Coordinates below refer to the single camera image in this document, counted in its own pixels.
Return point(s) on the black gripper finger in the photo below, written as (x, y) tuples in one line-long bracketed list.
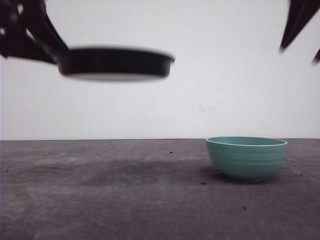
[(48, 38), (316, 59), (300, 12)]

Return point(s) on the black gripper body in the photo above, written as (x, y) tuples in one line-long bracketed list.
[(14, 40)]

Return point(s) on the teal ceramic bowl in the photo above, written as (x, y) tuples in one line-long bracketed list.
[(246, 158)]

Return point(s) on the black frying pan teal handle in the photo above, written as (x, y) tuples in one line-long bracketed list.
[(114, 64)]

